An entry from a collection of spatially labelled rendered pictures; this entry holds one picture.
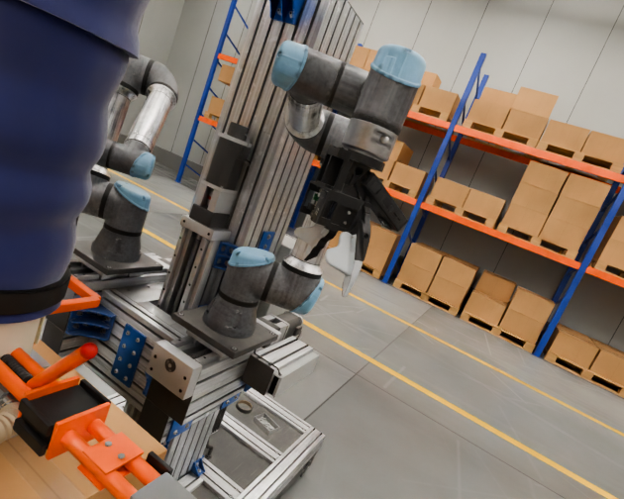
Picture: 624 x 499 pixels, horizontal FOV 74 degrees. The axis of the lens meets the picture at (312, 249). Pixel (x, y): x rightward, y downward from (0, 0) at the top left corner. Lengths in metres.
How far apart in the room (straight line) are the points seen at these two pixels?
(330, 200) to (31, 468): 0.63
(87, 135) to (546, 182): 7.26
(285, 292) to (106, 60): 0.68
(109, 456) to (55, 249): 0.33
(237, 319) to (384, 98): 0.75
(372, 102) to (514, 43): 9.01
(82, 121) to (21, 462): 0.54
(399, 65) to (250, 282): 0.70
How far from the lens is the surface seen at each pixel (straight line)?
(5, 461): 0.88
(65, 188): 0.74
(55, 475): 0.86
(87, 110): 0.73
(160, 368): 1.14
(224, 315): 1.15
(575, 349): 7.82
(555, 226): 7.59
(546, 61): 9.46
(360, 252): 0.60
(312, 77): 0.72
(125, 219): 1.43
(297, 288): 1.11
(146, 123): 1.33
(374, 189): 0.63
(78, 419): 0.71
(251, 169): 1.33
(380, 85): 0.62
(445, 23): 9.94
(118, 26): 0.72
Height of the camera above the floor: 1.55
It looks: 11 degrees down
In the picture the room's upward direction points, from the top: 21 degrees clockwise
